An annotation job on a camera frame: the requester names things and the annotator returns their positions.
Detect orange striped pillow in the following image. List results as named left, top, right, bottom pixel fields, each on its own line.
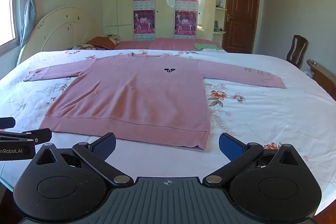
left=87, top=36, right=122, bottom=50

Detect brown wooden door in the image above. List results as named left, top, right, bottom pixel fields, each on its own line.
left=222, top=0, right=261, bottom=54

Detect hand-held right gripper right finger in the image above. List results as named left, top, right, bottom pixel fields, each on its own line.
left=202, top=132, right=306, bottom=188

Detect white floral blanket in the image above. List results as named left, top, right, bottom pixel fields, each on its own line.
left=0, top=49, right=336, bottom=216

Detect pink sweater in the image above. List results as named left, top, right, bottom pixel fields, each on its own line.
left=23, top=53, right=286, bottom=152

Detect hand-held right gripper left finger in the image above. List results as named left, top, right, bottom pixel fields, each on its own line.
left=34, top=132, right=134, bottom=188

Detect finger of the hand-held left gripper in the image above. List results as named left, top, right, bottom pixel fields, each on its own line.
left=0, top=117, right=16, bottom=130
left=0, top=128, right=52, bottom=146

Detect floral patterned pillow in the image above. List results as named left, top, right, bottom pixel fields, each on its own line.
left=67, top=44, right=106, bottom=51

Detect green folded cloth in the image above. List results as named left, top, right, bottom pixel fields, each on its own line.
left=194, top=42, right=221, bottom=51

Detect wooden bedside cabinet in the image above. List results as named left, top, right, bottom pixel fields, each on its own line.
left=306, top=59, right=336, bottom=102

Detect pink checked bedspread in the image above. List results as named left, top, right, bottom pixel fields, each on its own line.
left=112, top=38, right=224, bottom=51

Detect window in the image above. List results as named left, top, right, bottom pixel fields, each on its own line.
left=0, top=0, right=20, bottom=47

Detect dark wooden chair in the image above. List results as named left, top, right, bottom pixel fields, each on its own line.
left=286, top=35, right=309, bottom=69

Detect cream bed headboard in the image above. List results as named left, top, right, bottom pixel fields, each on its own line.
left=17, top=6, right=102, bottom=66

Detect cream corner shelves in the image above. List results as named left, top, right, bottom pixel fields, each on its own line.
left=213, top=0, right=230, bottom=35

